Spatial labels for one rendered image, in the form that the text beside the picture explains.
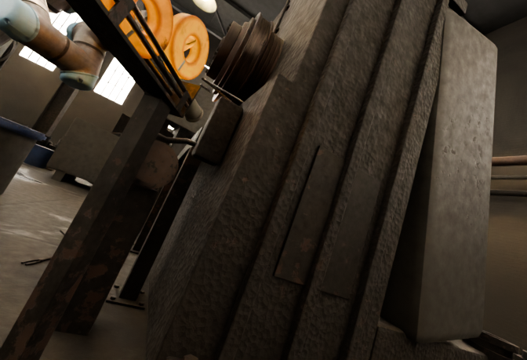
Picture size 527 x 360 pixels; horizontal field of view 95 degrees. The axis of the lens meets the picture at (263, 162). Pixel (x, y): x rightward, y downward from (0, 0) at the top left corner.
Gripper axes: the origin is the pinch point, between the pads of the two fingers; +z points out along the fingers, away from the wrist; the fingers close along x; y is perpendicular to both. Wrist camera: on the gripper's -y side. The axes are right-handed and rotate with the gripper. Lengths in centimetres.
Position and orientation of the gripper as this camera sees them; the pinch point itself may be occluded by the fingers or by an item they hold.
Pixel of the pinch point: (190, 42)
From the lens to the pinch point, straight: 72.5
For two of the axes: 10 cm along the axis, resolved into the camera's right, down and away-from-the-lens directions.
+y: 1.2, -9.6, 2.7
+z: 9.8, 0.8, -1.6
